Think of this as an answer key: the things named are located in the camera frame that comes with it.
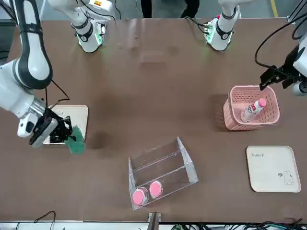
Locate clear acrylic shelf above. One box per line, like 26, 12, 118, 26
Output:
128, 136, 199, 211

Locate person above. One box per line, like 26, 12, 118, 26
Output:
141, 0, 200, 19

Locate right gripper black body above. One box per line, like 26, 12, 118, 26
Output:
51, 116, 68, 138

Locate white box with orange label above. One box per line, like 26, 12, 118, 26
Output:
88, 0, 113, 12

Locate pink cap milk bottle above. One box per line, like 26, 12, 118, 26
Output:
149, 180, 164, 199
132, 186, 150, 207
240, 97, 267, 123

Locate black cable bundle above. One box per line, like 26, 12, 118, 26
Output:
167, 217, 307, 230

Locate white desk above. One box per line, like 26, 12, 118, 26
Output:
0, 221, 307, 230

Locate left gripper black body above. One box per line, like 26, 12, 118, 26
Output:
282, 45, 302, 81

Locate grey left wrist camera housing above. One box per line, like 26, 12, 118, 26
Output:
291, 82, 307, 97

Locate grey right wrist camera housing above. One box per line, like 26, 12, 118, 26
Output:
28, 107, 60, 149

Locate black base cable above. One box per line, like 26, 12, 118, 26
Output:
184, 16, 208, 33
105, 0, 120, 22

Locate black right base cable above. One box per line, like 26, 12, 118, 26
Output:
105, 0, 120, 22

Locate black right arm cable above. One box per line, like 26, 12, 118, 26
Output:
44, 80, 71, 107

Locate green cloth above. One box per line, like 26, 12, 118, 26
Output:
66, 126, 86, 155

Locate black left base cable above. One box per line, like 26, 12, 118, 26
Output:
184, 16, 208, 33

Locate aluminium frame post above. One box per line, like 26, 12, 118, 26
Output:
147, 212, 162, 230

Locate pink plastic basket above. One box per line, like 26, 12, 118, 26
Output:
223, 85, 281, 131

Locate grey wrist camera housing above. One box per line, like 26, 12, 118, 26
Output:
291, 82, 307, 97
28, 107, 60, 149

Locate cream rabbit print tray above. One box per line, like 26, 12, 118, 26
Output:
42, 104, 89, 145
246, 145, 302, 193

